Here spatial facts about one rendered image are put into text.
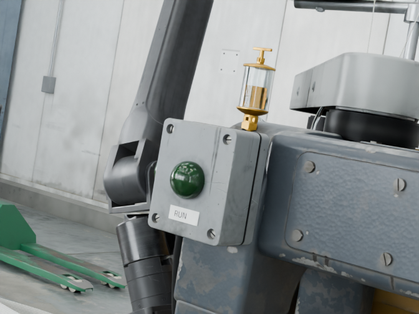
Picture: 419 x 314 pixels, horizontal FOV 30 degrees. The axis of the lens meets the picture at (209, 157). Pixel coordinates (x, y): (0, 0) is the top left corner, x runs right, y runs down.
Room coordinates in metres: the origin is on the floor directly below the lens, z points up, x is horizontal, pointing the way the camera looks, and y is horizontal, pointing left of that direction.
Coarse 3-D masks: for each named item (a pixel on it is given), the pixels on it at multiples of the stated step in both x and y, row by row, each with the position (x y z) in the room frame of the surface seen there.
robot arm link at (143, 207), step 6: (156, 162) 0.89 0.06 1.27; (150, 168) 0.88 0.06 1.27; (150, 174) 0.88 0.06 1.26; (150, 180) 0.88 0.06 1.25; (150, 186) 0.88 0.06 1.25; (150, 192) 0.88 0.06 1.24; (108, 198) 0.93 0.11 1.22; (150, 198) 0.88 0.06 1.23; (108, 204) 0.93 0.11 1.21; (114, 204) 0.93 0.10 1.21; (132, 204) 0.95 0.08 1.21; (138, 204) 0.89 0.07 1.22; (144, 204) 0.88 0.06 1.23; (108, 210) 0.93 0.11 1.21; (114, 210) 0.92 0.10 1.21; (120, 210) 0.91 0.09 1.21; (126, 210) 0.91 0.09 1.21; (132, 210) 0.90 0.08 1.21; (138, 210) 0.89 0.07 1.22; (144, 210) 0.90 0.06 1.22
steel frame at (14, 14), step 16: (0, 0) 8.78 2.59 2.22; (16, 0) 8.94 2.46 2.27; (0, 16) 8.80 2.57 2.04; (16, 16) 8.97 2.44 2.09; (0, 32) 8.83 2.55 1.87; (16, 32) 9.00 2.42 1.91; (0, 48) 8.85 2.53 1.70; (0, 64) 8.88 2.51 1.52; (0, 80) 8.90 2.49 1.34; (0, 96) 8.93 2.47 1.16; (0, 128) 8.98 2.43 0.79
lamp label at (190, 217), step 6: (174, 210) 0.61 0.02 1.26; (180, 210) 0.61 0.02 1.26; (186, 210) 0.61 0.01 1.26; (174, 216) 0.61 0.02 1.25; (180, 216) 0.61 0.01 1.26; (186, 216) 0.61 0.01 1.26; (192, 216) 0.60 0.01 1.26; (198, 216) 0.60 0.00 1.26; (186, 222) 0.61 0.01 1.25; (192, 222) 0.60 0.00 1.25
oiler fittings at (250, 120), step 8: (256, 48) 0.69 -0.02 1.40; (264, 48) 0.68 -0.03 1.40; (248, 64) 0.67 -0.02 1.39; (256, 64) 0.67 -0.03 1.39; (248, 112) 0.67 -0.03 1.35; (256, 112) 0.67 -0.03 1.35; (264, 112) 0.67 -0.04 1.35; (248, 120) 0.68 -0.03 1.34; (256, 120) 0.68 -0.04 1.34; (248, 128) 0.68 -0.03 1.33; (256, 128) 0.68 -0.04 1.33
